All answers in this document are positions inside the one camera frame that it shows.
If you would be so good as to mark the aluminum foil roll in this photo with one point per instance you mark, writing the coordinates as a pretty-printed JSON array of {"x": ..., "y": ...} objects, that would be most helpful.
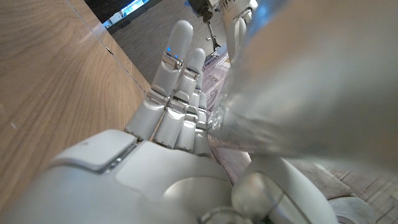
[{"x": 311, "y": 93}]

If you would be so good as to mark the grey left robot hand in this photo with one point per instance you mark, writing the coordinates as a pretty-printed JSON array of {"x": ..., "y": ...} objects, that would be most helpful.
[{"x": 236, "y": 31}]

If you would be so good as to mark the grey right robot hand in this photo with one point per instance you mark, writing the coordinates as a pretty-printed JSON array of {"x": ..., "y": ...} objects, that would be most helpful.
[{"x": 124, "y": 186}]

